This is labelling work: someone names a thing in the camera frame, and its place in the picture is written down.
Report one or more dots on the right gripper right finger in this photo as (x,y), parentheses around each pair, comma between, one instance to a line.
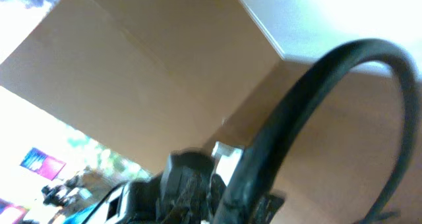
(265,210)

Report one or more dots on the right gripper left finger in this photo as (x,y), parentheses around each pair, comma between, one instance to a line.
(183,188)

